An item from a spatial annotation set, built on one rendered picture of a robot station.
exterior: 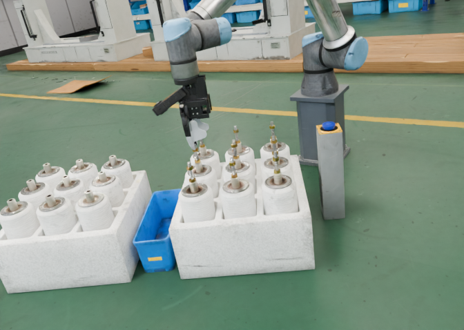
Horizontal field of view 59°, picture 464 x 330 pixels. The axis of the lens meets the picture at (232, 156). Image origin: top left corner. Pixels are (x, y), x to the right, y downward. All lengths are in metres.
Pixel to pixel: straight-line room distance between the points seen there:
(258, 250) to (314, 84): 0.75
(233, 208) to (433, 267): 0.56
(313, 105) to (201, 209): 0.72
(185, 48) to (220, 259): 0.59
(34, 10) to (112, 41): 1.39
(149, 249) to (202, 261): 0.17
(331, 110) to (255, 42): 1.87
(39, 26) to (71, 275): 4.58
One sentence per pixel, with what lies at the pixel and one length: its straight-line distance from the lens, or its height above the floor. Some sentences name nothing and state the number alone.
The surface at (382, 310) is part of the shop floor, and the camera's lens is 1.12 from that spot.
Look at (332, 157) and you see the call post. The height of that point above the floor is 0.23.
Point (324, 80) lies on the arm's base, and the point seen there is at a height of 0.36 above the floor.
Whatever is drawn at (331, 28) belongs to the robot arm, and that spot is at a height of 0.57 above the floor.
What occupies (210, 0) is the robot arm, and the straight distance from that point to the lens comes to 1.31.
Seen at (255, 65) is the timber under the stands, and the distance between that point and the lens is 3.38.
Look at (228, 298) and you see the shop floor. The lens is 1.17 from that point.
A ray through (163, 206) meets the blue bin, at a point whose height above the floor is 0.06.
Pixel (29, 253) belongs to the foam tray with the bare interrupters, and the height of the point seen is 0.14.
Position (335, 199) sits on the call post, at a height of 0.08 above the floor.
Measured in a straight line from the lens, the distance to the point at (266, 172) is 1.21.
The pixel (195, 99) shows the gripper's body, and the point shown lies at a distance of 1.16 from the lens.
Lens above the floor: 0.80
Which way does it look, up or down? 25 degrees down
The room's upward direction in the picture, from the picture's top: 9 degrees counter-clockwise
